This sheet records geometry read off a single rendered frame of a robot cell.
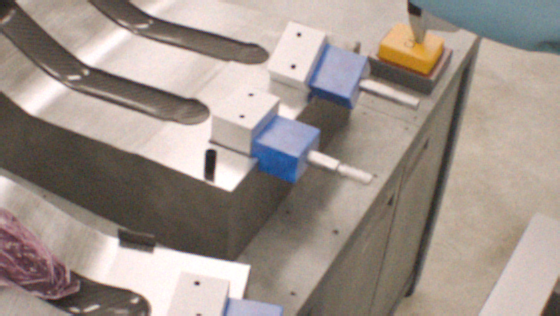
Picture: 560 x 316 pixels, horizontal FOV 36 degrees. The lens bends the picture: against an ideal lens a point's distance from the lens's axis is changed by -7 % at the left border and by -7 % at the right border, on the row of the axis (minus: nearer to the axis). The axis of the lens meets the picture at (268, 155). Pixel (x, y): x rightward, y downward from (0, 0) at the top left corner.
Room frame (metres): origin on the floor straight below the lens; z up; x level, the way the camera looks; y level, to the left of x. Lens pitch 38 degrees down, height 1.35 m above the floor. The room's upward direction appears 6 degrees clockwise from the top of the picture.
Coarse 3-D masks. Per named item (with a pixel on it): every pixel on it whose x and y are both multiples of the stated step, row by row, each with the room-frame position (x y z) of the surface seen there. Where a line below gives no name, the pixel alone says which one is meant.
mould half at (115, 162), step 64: (64, 0) 0.76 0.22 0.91; (192, 0) 0.83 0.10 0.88; (0, 64) 0.65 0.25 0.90; (128, 64) 0.70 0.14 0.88; (192, 64) 0.71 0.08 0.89; (0, 128) 0.63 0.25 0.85; (64, 128) 0.60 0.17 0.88; (128, 128) 0.60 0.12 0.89; (192, 128) 0.61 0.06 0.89; (320, 128) 0.69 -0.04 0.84; (64, 192) 0.60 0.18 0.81; (128, 192) 0.57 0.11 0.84; (192, 192) 0.55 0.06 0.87; (256, 192) 0.58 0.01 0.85
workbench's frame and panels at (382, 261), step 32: (448, 96) 1.20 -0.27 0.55; (448, 128) 1.26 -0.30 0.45; (416, 160) 1.10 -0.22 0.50; (448, 160) 1.28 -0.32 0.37; (384, 192) 0.69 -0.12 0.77; (416, 192) 1.12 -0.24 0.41; (384, 224) 0.97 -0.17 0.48; (416, 224) 1.19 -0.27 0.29; (352, 256) 0.85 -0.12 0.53; (384, 256) 1.01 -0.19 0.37; (416, 256) 1.27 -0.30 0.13; (320, 288) 0.55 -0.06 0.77; (352, 288) 0.88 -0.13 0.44; (384, 288) 1.07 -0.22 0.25
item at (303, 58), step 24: (288, 24) 0.71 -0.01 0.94; (288, 48) 0.69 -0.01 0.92; (312, 48) 0.69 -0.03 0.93; (336, 48) 0.70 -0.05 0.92; (288, 72) 0.67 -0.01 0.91; (312, 72) 0.68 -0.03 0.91; (336, 72) 0.68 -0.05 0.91; (360, 72) 0.68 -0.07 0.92; (336, 96) 0.66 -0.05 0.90; (384, 96) 0.66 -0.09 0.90; (408, 96) 0.66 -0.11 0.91
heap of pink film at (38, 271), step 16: (0, 208) 0.47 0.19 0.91; (0, 224) 0.45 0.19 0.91; (16, 224) 0.46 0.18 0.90; (0, 240) 0.43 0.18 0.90; (16, 240) 0.44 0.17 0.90; (32, 240) 0.45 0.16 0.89; (0, 256) 0.43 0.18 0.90; (16, 256) 0.43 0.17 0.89; (32, 256) 0.44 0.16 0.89; (48, 256) 0.45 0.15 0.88; (0, 272) 0.42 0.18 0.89; (16, 272) 0.42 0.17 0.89; (32, 272) 0.43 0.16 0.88; (48, 272) 0.43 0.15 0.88; (64, 272) 0.45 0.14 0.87; (16, 288) 0.42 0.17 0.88; (32, 288) 0.42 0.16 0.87; (48, 288) 0.43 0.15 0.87; (64, 288) 0.43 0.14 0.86
